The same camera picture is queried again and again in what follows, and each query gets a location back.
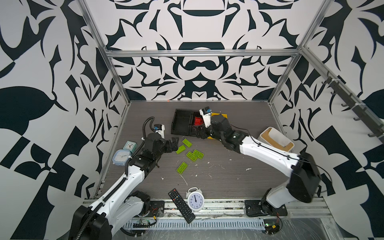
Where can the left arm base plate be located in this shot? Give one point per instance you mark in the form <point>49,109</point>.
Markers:
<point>153,208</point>

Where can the black bin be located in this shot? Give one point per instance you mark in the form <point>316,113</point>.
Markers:
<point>181,123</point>
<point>195,114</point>

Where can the red lego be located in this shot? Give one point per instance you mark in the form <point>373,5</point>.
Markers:
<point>198,121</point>

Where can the white twin-bell alarm clock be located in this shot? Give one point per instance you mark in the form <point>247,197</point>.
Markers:
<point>195,199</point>

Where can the white cable duct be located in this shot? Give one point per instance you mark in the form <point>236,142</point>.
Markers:
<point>201,224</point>

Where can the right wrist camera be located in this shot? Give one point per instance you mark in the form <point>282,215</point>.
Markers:
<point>206,114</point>

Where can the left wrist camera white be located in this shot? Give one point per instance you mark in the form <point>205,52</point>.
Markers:
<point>160,129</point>

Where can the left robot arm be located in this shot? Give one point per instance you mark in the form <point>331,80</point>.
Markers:
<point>108,214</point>

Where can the white tissue box wooden lid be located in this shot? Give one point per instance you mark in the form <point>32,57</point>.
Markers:
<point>276,139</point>

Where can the green lego top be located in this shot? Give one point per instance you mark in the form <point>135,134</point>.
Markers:
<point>187,143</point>

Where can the black bin middle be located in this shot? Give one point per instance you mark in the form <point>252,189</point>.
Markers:
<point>195,114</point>

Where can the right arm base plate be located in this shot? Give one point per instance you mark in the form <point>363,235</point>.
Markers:
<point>259,208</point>

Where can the small circuit board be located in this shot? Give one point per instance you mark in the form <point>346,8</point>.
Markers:
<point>272,228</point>

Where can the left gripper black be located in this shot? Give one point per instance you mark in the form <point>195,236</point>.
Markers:
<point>174,144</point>

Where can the green lego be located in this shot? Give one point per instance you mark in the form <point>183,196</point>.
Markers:
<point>181,149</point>
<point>187,143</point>
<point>198,154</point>
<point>183,166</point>
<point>191,156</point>

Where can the small green alarm clock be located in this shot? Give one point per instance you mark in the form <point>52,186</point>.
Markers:
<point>130,146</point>

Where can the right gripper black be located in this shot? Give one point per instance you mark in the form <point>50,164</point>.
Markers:
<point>200,132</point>

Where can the green lego bottom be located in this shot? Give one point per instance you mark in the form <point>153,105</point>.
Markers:
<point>183,166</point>

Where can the black remote control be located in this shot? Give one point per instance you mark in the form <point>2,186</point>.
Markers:
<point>182,206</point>

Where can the black bin left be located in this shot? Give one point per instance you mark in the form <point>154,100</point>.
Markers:
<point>181,123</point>

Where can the blue square alarm clock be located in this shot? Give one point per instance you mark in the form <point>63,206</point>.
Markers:
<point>121,157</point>

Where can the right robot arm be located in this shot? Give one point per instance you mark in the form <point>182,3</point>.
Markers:
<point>302,171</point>

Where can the yellow bin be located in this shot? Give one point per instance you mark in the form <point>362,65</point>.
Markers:
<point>216,114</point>

